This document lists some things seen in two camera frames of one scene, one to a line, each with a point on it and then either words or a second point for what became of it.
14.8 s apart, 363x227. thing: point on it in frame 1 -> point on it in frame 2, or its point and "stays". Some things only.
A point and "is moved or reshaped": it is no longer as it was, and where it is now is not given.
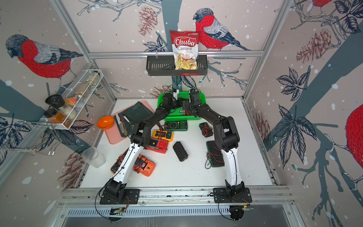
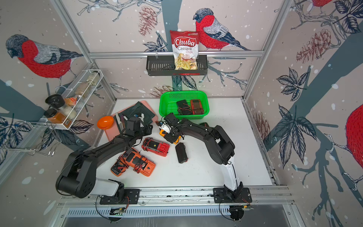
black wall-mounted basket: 163,65 stays
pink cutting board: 113,134 stays
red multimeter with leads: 159,145 stays
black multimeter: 180,152 stays
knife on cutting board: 121,121 stays
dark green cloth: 135,114 stays
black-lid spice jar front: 53,117 stays
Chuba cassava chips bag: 185,46 stays
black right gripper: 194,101 -> 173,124
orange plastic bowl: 105,122 stays
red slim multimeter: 186,106 is moved or reshaped
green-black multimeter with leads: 215,158 is moved or reshaped
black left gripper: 179,101 -> 149,130
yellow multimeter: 165,135 is moved or reshaped
